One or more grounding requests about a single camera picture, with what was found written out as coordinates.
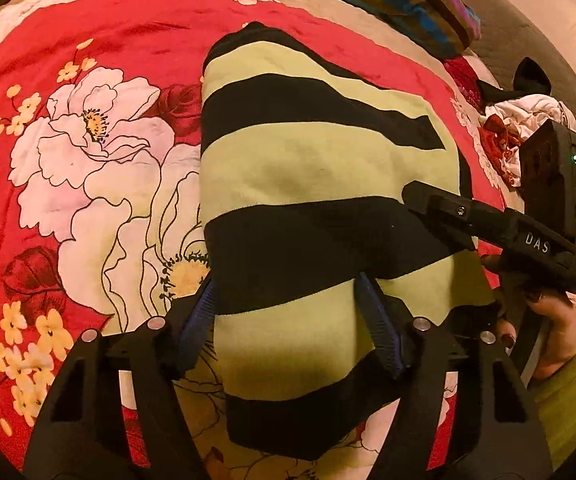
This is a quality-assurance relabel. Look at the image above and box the right hand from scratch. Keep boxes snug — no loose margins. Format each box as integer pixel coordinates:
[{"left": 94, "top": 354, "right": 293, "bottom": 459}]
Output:
[{"left": 481, "top": 255, "right": 576, "bottom": 382}]

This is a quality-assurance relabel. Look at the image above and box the green sleeve forearm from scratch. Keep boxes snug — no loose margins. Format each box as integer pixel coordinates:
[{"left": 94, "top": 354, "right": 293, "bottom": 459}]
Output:
[{"left": 530, "top": 356, "right": 576, "bottom": 470}]

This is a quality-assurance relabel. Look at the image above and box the grey quilted headboard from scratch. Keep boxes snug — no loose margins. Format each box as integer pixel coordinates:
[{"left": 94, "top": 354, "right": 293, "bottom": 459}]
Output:
[{"left": 464, "top": 0, "right": 576, "bottom": 117}]

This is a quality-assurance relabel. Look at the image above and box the green black striped frog sweater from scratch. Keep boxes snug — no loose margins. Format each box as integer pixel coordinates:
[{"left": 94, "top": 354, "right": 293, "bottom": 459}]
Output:
[{"left": 200, "top": 23, "right": 493, "bottom": 460}]

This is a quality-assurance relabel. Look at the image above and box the white red clothes pile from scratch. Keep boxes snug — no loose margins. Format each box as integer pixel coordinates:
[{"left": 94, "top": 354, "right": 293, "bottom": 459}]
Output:
[{"left": 443, "top": 55, "right": 576, "bottom": 190}]

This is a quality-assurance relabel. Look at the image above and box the red floral blanket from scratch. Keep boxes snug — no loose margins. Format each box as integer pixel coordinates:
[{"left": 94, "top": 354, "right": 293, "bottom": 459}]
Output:
[{"left": 0, "top": 0, "right": 529, "bottom": 480}]

